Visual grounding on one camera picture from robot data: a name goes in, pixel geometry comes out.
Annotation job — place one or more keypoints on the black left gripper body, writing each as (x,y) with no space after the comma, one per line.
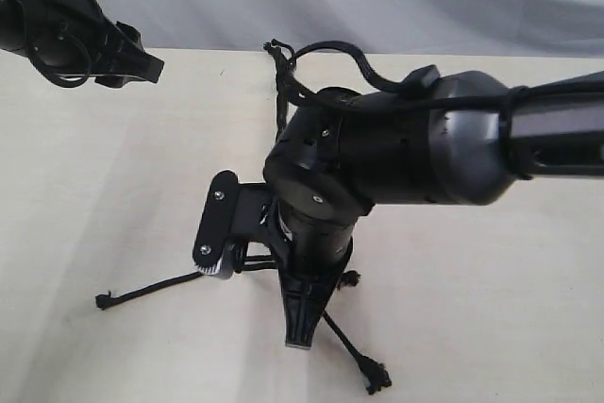
(67,41)

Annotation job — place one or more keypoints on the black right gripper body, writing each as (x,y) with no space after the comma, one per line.
(310,253)

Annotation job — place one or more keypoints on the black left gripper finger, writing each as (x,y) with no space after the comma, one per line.
(132,62)

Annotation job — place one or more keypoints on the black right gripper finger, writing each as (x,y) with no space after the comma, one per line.
(304,301)

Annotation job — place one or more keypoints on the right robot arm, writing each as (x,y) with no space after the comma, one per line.
(445,140)

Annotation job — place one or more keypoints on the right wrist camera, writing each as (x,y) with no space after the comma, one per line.
(231,220)

